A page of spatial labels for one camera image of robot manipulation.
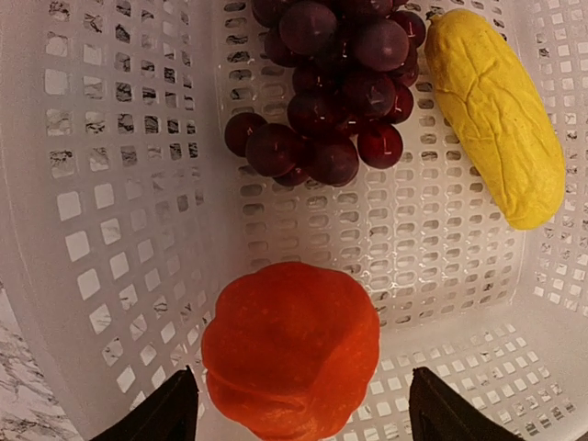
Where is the white perforated plastic basket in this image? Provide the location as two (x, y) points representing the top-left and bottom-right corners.
(1, 1), (587, 440)

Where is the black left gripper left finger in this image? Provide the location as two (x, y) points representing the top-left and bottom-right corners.
(92, 367), (198, 441)

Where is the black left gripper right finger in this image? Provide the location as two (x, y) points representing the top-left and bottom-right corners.
(409, 367), (520, 441)

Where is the purple toy grape bunch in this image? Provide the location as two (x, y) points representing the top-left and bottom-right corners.
(224, 1), (426, 187)

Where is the yellow toy corn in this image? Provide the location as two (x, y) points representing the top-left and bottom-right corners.
(424, 9), (566, 231)

